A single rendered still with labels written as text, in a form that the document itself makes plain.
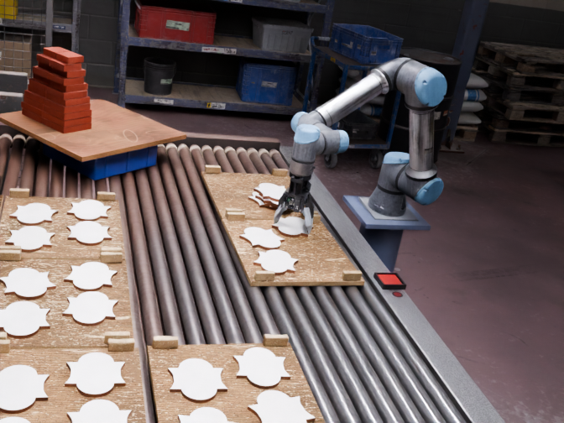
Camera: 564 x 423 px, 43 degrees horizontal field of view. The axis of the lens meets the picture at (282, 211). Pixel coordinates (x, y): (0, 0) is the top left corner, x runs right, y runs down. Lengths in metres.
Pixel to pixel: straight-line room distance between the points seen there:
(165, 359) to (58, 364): 0.23
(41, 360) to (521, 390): 2.50
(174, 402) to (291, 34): 5.43
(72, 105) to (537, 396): 2.43
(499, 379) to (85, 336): 2.37
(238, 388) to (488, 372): 2.22
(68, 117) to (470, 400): 1.68
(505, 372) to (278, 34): 3.98
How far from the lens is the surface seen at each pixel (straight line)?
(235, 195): 2.59
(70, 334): 1.78
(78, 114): 2.75
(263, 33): 6.65
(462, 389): 1.86
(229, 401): 1.61
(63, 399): 1.59
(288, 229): 2.37
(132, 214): 2.41
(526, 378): 3.78
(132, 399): 1.59
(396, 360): 1.88
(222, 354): 1.74
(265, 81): 6.80
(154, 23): 6.47
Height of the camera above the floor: 1.94
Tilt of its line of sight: 23 degrees down
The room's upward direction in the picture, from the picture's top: 9 degrees clockwise
